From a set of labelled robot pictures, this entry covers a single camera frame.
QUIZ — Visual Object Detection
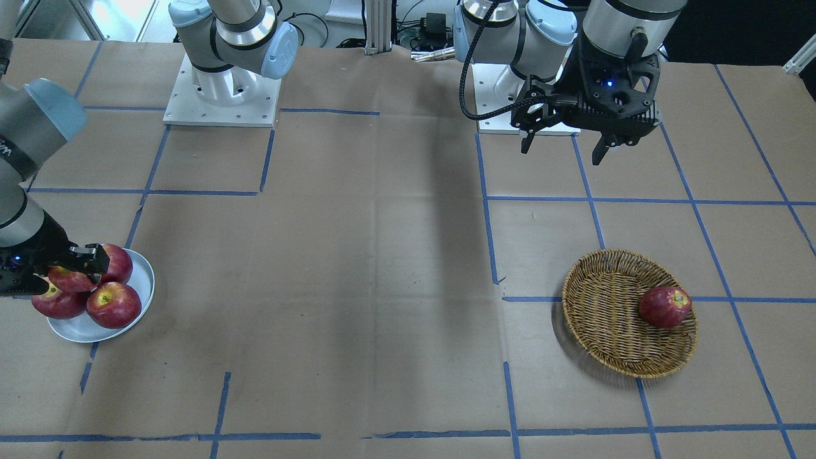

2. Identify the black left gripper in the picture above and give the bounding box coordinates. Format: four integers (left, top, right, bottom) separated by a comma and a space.
510, 80, 616, 166

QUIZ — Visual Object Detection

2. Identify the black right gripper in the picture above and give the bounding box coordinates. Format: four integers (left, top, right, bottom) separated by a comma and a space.
38, 217, 110, 284

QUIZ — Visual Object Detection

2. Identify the red yellow apple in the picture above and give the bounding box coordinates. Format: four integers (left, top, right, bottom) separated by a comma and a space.
47, 265, 98, 293

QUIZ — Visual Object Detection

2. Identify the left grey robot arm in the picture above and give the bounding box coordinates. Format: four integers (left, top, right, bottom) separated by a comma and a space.
453, 1, 687, 166

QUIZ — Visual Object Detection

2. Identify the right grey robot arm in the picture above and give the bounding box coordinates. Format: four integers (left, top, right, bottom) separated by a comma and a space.
1, 78, 110, 296

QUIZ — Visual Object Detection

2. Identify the red apple plate far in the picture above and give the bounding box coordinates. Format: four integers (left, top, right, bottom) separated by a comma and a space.
30, 285, 91, 319

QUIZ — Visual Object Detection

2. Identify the red apple plate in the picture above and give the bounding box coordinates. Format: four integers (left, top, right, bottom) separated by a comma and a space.
85, 282, 142, 329
30, 285, 91, 319

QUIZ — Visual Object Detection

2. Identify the red apple on plate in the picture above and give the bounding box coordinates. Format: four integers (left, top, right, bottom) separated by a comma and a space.
99, 243, 133, 284

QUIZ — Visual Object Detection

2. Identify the red apple plate front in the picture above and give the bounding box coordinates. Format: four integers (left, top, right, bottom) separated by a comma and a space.
85, 282, 142, 329

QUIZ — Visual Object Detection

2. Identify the light blue plate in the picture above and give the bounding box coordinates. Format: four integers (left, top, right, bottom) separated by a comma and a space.
47, 248, 155, 343

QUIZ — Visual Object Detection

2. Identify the woven wicker basket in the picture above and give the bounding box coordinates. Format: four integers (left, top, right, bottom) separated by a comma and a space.
560, 248, 699, 379

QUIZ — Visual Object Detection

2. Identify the dark red apple in basket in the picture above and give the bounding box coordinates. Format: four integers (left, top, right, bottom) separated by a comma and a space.
638, 286, 692, 329

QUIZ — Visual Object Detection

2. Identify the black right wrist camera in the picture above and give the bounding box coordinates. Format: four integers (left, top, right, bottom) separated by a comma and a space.
1, 219, 76, 296

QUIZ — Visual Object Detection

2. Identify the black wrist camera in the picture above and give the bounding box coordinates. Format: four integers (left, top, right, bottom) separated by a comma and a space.
1, 219, 76, 296
553, 31, 662, 147

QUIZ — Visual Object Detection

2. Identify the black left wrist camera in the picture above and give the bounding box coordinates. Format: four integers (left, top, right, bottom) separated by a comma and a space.
553, 31, 662, 147

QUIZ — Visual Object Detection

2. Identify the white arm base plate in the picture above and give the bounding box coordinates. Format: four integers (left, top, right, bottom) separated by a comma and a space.
163, 55, 282, 128
472, 59, 581, 136

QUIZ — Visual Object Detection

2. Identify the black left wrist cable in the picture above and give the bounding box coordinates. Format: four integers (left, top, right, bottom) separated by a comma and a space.
459, 0, 530, 122

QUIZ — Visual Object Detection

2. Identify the aluminium profile post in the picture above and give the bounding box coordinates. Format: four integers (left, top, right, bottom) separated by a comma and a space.
361, 1, 397, 56

